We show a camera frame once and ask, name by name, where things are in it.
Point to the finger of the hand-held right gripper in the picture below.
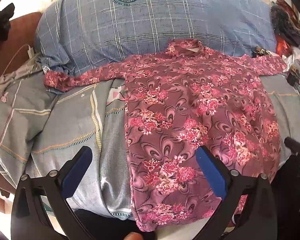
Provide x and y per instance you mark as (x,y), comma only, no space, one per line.
(293,145)

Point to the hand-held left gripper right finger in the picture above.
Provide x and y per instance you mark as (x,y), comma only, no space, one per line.
(211,172)

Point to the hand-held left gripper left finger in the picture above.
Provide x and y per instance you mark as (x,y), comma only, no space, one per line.
(76,172)

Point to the pink floral shirt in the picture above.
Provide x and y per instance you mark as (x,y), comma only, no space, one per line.
(190,105)

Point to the grey patterned bed sheet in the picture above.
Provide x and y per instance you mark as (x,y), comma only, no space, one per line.
(72,120)

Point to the person's dark pants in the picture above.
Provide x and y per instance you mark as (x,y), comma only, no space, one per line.
(102,223)

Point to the orange red bag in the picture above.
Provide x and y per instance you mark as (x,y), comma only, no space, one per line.
(281,46)

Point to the dark small pouch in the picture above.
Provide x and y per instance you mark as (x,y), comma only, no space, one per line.
(260,51)

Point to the dark fuzzy garment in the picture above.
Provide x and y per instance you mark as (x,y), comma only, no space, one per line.
(285,25)

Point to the grey leaf print cloth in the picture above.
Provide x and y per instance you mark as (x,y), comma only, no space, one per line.
(22,71)

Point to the brown wooden headboard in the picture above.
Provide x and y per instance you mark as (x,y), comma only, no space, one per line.
(17,30)

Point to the blue plaid quilt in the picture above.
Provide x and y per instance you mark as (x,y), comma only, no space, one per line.
(140,30)

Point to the black cloth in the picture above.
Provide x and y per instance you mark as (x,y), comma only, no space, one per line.
(1,22)

